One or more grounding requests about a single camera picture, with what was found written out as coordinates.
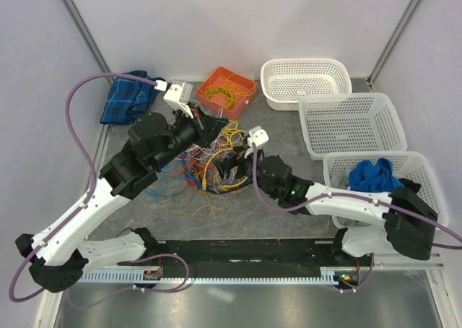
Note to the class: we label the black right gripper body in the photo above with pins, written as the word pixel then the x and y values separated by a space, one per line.
pixel 245 166

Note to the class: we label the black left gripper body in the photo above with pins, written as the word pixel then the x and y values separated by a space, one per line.
pixel 198 128

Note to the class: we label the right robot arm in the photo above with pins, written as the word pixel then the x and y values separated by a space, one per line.
pixel 399 221

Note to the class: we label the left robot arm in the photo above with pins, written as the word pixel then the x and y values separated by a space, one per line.
pixel 59 255

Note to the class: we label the orange plastic box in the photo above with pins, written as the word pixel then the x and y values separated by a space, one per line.
pixel 227 93

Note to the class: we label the blue plaid cloth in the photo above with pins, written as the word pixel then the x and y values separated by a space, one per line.
pixel 127 100

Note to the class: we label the rounded white perforated basket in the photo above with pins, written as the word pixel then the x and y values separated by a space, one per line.
pixel 285 81

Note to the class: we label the middle white perforated basket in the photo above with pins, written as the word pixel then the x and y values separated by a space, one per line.
pixel 354 122

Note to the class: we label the blue towel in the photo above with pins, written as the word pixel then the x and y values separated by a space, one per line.
pixel 369 177

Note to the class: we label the white basket with cloths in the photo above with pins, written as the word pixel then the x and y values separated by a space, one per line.
pixel 410 165

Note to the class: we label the black cloth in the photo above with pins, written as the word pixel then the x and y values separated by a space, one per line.
pixel 411 185

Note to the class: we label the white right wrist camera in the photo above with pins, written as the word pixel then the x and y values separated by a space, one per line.
pixel 256 137

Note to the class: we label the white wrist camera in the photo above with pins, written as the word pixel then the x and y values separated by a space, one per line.
pixel 256 137
pixel 177 95

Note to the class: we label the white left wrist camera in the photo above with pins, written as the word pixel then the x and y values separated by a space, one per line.
pixel 177 95

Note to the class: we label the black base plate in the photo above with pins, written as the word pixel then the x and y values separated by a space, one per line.
pixel 285 256

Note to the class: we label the light blue cable duct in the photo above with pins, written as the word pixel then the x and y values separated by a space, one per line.
pixel 140 276

